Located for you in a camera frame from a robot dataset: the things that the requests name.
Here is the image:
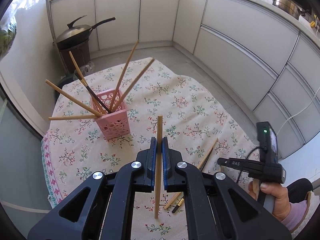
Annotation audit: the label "steel stock pot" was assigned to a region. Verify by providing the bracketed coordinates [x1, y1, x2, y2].
[272, 0, 311, 20]

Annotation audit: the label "floral tablecloth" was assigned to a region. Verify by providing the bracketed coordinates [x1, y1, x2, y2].
[41, 57, 266, 240]

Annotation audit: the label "dark brown trash bin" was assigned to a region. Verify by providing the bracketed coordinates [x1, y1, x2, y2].
[60, 39, 91, 74]

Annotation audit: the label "pink perforated utensil holder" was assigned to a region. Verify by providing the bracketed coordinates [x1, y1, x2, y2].
[91, 89, 130, 140]

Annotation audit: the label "person's right hand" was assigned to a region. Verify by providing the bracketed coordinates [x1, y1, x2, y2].
[260, 183, 291, 222]

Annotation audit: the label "bag of vegetables on floor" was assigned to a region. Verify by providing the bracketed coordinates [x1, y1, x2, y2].
[73, 61, 95, 80]

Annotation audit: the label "wooden chopstick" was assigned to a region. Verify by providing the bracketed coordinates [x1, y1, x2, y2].
[69, 51, 107, 114]
[45, 80, 103, 117]
[154, 115, 163, 219]
[110, 40, 139, 111]
[163, 138, 218, 210]
[112, 58, 155, 110]
[48, 115, 98, 121]

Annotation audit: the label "white kitchen cabinets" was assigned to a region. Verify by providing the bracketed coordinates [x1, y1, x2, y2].
[46, 0, 319, 158]

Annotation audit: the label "plastic bag of greens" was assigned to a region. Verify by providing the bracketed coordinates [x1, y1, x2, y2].
[0, 1, 32, 60]

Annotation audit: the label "black wok with lid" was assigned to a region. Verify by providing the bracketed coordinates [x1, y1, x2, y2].
[55, 15, 116, 49]

